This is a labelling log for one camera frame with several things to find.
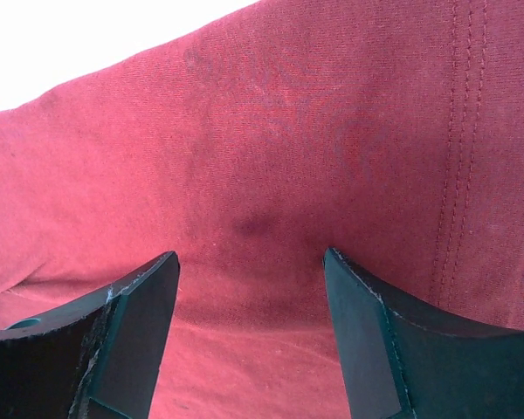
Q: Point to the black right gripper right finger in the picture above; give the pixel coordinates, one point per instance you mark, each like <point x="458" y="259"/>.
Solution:
<point x="401" y="357"/>

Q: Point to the dark red t shirt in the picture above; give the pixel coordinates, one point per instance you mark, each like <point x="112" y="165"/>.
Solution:
<point x="390" y="130"/>

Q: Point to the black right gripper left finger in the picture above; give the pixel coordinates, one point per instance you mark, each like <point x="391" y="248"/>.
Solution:
<point x="98" y="356"/>

